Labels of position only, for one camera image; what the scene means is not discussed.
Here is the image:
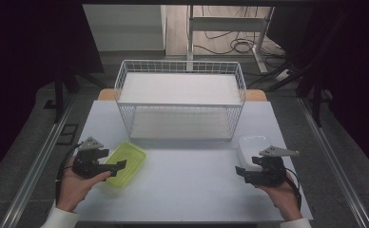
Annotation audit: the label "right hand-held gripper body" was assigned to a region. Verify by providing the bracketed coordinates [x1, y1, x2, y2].
[244, 145, 301, 187]

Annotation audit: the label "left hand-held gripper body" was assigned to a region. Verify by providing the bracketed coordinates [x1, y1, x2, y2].
[71, 136, 110, 179]

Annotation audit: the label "white plastic container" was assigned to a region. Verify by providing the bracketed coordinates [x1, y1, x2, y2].
[237, 135, 273, 172]

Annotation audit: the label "green plastic container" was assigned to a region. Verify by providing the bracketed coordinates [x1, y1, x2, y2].
[101, 140, 148, 189]

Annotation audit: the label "person's left hand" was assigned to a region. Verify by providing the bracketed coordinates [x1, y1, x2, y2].
[56, 156, 112, 213]

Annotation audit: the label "person's right hand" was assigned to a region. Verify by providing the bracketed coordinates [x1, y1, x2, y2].
[255, 171, 303, 221]

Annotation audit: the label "black tape square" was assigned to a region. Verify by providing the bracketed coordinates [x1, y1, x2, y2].
[56, 123, 80, 146]

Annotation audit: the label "wooden table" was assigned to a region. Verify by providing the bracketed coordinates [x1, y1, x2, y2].
[96, 87, 268, 103]

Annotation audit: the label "person's right white sleeve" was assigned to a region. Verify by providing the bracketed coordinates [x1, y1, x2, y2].
[279, 217, 314, 228]

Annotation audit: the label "person's white sleeve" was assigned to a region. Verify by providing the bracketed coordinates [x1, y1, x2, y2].
[39, 204, 80, 228]
[279, 217, 314, 228]

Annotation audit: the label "person's left white sleeve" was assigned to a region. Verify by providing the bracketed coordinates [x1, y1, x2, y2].
[39, 204, 80, 228]

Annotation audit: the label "black metal stand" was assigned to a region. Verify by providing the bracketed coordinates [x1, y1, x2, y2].
[52, 63, 106, 125]
[247, 60, 333, 128]

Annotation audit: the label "white power strip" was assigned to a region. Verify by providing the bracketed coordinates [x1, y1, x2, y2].
[273, 68, 293, 84]

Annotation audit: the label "white cabinet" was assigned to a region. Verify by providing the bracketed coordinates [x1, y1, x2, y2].
[82, 4, 168, 53]

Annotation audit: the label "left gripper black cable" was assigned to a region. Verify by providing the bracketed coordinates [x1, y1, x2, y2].
[54, 142, 83, 207]

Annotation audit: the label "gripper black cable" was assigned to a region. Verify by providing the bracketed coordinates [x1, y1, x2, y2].
[54, 142, 83, 207]
[283, 170, 302, 211]

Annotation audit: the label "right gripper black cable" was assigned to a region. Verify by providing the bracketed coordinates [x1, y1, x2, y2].
[283, 170, 302, 211]

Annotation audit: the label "metal floor rail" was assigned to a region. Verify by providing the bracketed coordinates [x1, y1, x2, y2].
[298, 97, 369, 228]
[0, 94, 76, 228]

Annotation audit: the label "black floor cables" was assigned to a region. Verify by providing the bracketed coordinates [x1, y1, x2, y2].
[193, 5, 289, 69]

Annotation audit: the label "white metal desk frame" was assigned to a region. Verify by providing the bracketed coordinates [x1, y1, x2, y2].
[186, 4, 276, 74]

